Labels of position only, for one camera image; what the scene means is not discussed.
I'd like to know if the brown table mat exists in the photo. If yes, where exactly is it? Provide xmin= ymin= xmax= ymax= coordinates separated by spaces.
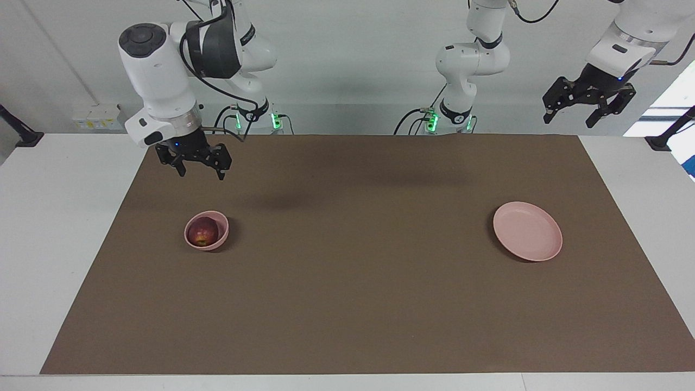
xmin=40 ymin=134 xmax=695 ymax=375

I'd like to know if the white wall socket box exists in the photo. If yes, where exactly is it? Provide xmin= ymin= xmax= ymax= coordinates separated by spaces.
xmin=72 ymin=104 xmax=123 ymax=131

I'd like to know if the pink plate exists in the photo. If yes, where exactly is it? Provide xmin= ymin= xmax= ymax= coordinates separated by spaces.
xmin=493 ymin=201 xmax=564 ymax=262

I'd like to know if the pink bowl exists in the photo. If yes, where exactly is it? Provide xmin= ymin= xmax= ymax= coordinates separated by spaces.
xmin=184 ymin=210 xmax=230 ymax=251

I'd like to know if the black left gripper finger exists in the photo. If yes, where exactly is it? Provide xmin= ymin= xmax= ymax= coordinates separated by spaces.
xmin=585 ymin=83 xmax=637 ymax=129
xmin=542 ymin=76 xmax=585 ymax=124

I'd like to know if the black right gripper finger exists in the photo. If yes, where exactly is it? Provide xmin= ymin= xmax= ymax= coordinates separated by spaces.
xmin=206 ymin=143 xmax=233 ymax=181
xmin=155 ymin=149 xmax=187 ymax=178

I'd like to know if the red apple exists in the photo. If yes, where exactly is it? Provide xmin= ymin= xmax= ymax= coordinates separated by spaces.
xmin=188 ymin=217 xmax=219 ymax=248

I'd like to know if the black base cable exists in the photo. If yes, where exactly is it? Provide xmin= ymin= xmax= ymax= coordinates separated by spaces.
xmin=394 ymin=84 xmax=447 ymax=135

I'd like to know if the black stand clamp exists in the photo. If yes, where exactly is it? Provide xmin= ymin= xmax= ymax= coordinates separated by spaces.
xmin=645 ymin=106 xmax=695 ymax=152
xmin=0 ymin=104 xmax=45 ymax=148

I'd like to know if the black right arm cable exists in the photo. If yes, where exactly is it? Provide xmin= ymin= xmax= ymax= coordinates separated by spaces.
xmin=178 ymin=0 xmax=259 ymax=143

